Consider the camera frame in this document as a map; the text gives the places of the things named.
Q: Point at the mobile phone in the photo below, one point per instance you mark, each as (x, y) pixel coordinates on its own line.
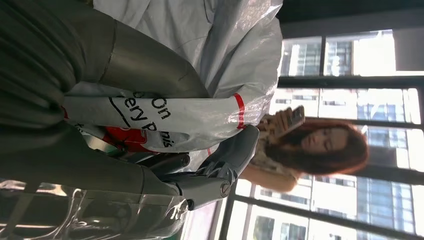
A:
(295, 117)

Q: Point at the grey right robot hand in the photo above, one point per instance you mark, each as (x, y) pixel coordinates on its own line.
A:
(82, 165)

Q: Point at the person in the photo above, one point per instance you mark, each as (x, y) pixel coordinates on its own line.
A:
(318, 149)

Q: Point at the dark window frame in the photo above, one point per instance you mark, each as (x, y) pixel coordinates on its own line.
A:
(348, 82)

